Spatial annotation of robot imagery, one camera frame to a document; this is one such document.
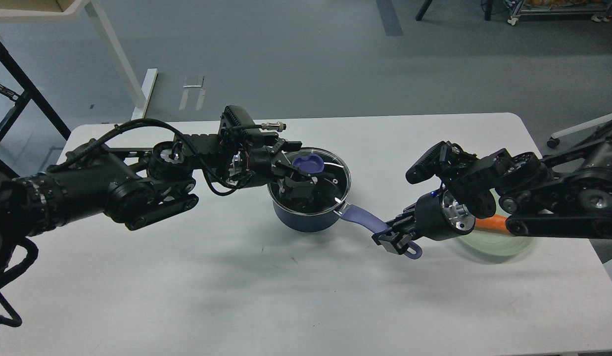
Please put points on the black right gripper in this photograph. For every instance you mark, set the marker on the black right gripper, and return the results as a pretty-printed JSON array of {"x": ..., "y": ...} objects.
[{"x": 436, "y": 215}]

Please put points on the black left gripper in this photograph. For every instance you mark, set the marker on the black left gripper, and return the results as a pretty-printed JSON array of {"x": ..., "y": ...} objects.
[{"x": 290, "y": 164}]

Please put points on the glass pot lid purple knob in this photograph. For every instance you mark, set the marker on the glass pot lid purple knob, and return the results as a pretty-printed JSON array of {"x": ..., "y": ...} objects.
[{"x": 327, "y": 188}]

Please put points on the dark blue saucepan purple handle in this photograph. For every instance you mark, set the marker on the dark blue saucepan purple handle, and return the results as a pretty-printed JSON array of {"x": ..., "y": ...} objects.
[{"x": 346, "y": 211}]

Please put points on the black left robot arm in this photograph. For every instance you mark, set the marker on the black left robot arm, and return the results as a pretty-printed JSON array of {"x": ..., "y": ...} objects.
[{"x": 140, "y": 173}]

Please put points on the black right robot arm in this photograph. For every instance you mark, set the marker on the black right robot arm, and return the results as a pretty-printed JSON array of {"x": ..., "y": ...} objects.
[{"x": 568, "y": 194}]

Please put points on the pale green glass plate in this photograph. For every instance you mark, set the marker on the pale green glass plate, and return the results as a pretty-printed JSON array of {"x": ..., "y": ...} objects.
[{"x": 496, "y": 244}]

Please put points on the orange toy carrot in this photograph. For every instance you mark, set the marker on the orange toy carrot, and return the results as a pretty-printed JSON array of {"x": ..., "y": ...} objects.
[{"x": 494, "y": 224}]

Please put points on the white chair base leg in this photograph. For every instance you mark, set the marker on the white chair base leg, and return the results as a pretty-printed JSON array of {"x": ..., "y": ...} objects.
[{"x": 555, "y": 138}]

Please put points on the metal wheeled cart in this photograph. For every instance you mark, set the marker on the metal wheeled cart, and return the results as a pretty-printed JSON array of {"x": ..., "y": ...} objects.
[{"x": 598, "y": 10}]

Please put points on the white table frame leg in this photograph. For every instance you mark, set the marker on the white table frame leg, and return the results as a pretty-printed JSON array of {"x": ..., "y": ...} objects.
[{"x": 12, "y": 11}]

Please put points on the black metal shelf frame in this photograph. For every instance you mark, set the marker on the black metal shelf frame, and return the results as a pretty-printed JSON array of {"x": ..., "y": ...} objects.
[{"x": 30, "y": 94}]

